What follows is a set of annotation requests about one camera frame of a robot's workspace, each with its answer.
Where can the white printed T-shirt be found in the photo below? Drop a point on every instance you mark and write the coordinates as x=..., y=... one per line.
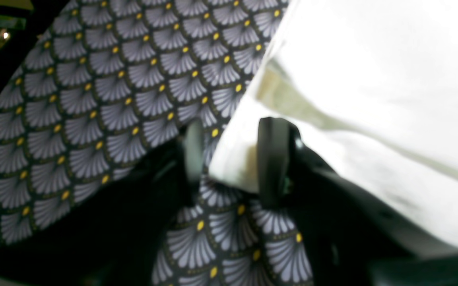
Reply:
x=372, y=85

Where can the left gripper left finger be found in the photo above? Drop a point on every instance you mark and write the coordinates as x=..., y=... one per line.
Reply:
x=189, y=158

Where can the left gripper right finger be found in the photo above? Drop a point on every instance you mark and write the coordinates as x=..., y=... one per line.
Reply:
x=277, y=162

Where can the patterned grey tablecloth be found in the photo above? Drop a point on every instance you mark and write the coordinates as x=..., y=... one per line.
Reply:
x=88, y=172

